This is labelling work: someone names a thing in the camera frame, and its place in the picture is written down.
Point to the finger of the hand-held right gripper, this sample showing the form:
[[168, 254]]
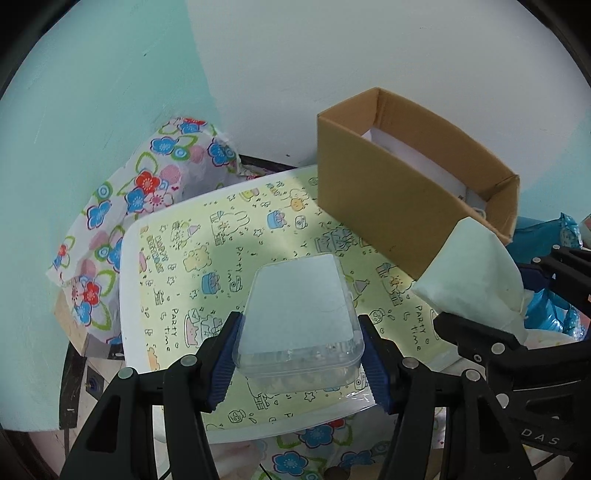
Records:
[[570, 270], [475, 341]]

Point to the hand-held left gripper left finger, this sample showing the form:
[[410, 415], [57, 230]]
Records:
[[224, 369]]

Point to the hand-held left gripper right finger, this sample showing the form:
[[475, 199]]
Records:
[[375, 364]]

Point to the clear plastic box white lid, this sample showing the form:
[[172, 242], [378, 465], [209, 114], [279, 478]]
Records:
[[295, 304]]

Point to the brown cardboard box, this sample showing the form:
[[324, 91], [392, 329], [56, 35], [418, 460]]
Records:
[[383, 198]]

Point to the blue plastic bag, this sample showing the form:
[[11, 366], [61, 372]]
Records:
[[535, 235]]

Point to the yellow cartoon printed mat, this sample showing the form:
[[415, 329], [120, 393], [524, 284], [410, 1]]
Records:
[[207, 258]]

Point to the yellow party-time wrapping sheet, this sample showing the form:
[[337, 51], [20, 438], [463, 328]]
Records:
[[128, 295]]

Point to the light wooden board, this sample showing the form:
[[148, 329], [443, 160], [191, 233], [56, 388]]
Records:
[[67, 318]]

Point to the white paper sheet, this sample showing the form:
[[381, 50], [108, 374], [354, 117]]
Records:
[[415, 157]]

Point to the floral printed cloth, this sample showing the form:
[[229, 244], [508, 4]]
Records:
[[138, 184]]

